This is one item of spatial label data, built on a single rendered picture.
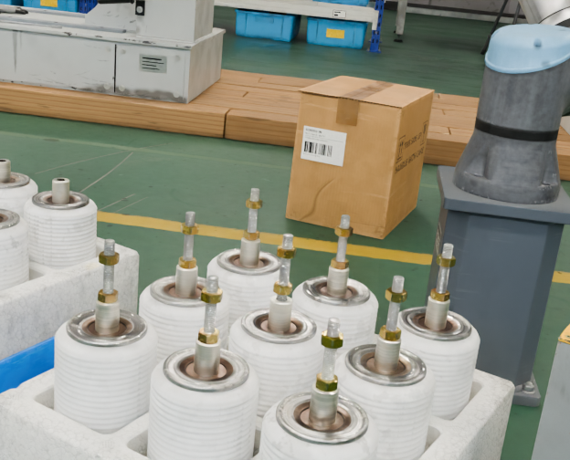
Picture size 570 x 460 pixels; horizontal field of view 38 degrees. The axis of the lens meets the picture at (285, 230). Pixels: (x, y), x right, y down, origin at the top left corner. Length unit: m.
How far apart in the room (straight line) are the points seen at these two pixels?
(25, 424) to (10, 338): 0.27
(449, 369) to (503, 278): 0.39
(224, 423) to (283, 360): 0.11
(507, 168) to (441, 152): 1.43
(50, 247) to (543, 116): 0.68
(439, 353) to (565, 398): 0.14
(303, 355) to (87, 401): 0.20
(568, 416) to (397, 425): 0.15
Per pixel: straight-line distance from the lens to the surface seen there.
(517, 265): 1.22
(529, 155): 1.20
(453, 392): 0.88
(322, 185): 1.89
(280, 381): 0.81
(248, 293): 0.95
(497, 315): 1.25
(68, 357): 0.79
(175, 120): 2.67
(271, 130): 2.62
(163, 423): 0.74
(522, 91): 1.19
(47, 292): 1.09
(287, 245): 0.80
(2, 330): 1.06
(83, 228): 1.15
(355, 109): 1.83
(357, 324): 0.91
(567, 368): 0.77
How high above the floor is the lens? 0.62
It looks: 19 degrees down
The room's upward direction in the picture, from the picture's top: 6 degrees clockwise
